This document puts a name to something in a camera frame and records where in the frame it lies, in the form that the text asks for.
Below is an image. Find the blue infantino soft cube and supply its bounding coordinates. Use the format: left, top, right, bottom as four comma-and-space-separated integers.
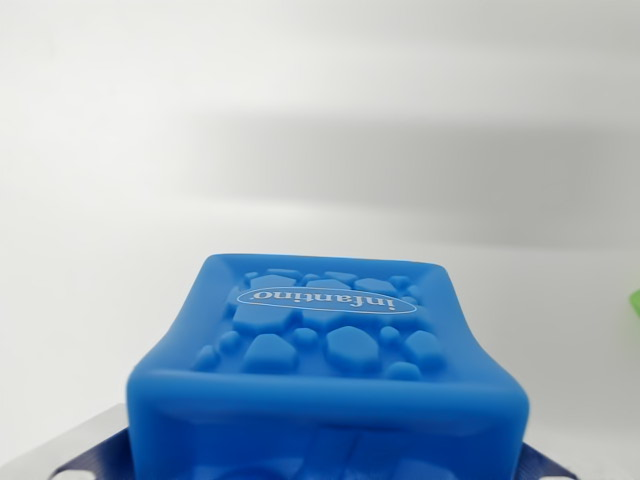
124, 252, 530, 480

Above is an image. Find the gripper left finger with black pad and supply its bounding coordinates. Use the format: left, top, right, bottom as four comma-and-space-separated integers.
47, 403, 134, 480

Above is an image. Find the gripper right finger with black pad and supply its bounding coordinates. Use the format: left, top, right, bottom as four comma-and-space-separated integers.
519, 440, 589, 480

